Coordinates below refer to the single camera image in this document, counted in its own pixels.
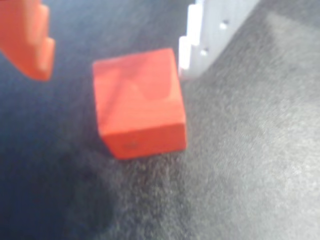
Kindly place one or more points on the red cube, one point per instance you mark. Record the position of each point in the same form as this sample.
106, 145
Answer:
140, 105

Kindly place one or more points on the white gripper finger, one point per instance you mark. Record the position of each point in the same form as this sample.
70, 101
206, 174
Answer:
215, 37

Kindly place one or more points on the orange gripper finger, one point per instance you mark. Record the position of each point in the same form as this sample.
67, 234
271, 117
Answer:
25, 37

